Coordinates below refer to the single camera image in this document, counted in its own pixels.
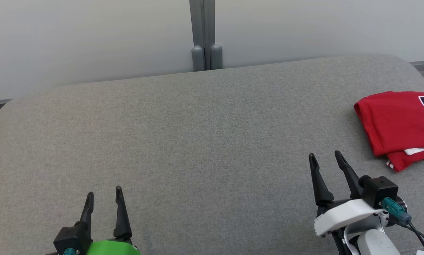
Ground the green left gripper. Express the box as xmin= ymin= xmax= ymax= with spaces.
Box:
xmin=78 ymin=186 xmax=141 ymax=255

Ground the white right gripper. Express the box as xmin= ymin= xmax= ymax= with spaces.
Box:
xmin=309 ymin=151 xmax=385 ymax=237

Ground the red white jersey number 23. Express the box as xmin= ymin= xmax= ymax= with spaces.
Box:
xmin=386 ymin=147 xmax=424 ymax=173

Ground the red t-shirt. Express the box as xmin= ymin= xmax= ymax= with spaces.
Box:
xmin=354 ymin=91 xmax=424 ymax=157

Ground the teal cable connector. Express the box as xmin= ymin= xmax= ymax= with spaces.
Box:
xmin=381 ymin=197 xmax=413 ymax=225

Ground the thin black cable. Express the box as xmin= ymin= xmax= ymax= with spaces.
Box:
xmin=389 ymin=216 xmax=424 ymax=255

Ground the grey metal partition post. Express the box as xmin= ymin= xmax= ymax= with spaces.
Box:
xmin=190 ymin=0 xmax=224 ymax=72

